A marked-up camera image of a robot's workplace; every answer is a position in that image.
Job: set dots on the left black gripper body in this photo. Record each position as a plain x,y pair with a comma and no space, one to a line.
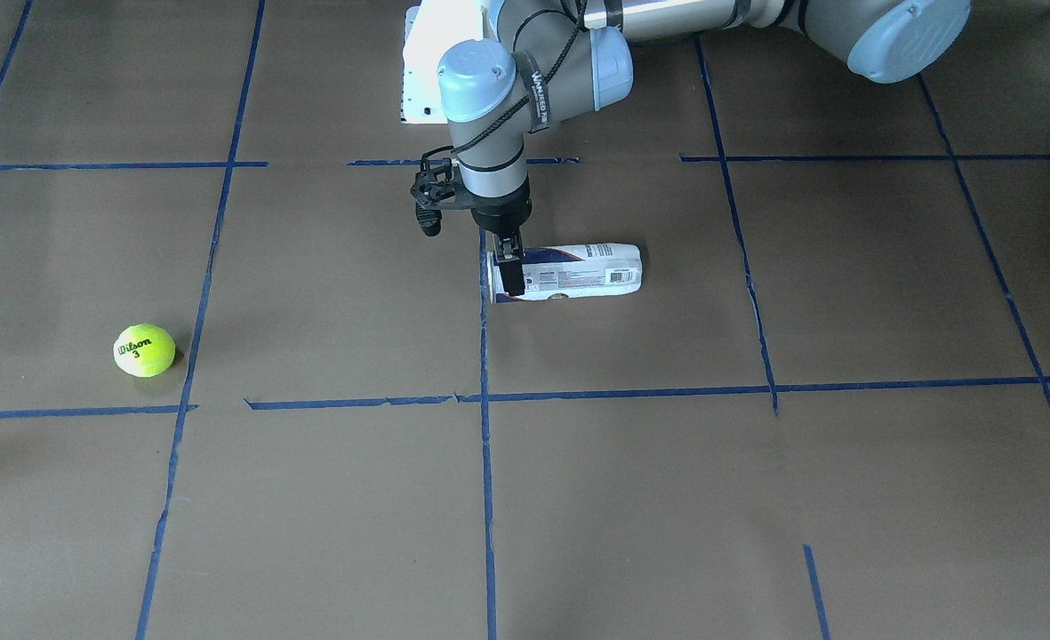
501,216

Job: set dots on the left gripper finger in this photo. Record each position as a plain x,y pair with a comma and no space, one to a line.
511,254

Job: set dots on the clear tennis ball can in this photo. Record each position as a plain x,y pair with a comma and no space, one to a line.
571,271

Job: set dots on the yellow Wilson tennis ball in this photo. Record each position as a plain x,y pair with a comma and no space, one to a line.
144,350

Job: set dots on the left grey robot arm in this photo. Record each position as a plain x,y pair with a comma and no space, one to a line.
884,41

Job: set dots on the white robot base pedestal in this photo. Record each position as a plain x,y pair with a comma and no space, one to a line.
427,62

